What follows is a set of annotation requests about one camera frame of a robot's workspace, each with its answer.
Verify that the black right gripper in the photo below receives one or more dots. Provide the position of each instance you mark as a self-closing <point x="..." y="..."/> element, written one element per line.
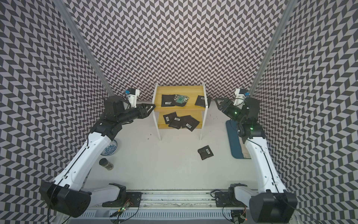
<point x="225" y="109"/>

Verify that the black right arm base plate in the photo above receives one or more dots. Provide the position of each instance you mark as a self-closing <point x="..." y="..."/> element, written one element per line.
<point x="226" y="199"/>

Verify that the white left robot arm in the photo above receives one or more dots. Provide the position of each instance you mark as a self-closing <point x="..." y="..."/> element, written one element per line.
<point x="65" y="193"/>

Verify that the black tea bag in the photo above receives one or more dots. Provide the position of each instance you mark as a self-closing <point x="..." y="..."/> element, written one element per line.
<point x="201" y="101"/>
<point x="189" y="122"/>
<point x="168" y="118"/>
<point x="167" y="100"/>
<point x="175" y="123"/>
<point x="205" y="152"/>

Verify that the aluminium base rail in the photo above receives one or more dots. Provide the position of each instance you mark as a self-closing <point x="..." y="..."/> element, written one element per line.
<point x="164" y="207"/>

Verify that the blue patterned plate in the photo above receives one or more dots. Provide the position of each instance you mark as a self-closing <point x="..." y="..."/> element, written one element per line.
<point x="110" y="149"/>

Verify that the blue tray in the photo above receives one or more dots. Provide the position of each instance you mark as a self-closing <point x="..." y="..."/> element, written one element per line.
<point x="234" y="141"/>

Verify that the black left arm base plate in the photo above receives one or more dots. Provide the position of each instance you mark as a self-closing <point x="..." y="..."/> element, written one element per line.
<point x="132" y="197"/>

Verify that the beige cloth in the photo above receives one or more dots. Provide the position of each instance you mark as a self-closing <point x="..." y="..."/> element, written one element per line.
<point x="245" y="152"/>

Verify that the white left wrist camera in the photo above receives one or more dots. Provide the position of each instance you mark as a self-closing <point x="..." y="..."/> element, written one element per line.
<point x="132" y="95"/>

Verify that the dark spice jar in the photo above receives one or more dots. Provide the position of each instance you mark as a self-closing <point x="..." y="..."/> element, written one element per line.
<point x="106" y="164"/>

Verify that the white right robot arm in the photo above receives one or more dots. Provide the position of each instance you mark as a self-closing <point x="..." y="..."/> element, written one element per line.
<point x="271" y="203"/>

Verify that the white yellow two-tier shelf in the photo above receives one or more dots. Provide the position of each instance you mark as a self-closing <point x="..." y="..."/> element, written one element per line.
<point x="198" y="112"/>

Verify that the green tea bag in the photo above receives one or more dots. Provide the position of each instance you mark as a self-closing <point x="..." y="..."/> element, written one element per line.
<point x="180" y="100"/>

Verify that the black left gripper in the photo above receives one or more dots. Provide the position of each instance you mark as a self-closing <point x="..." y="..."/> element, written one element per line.
<point x="143" y="113"/>

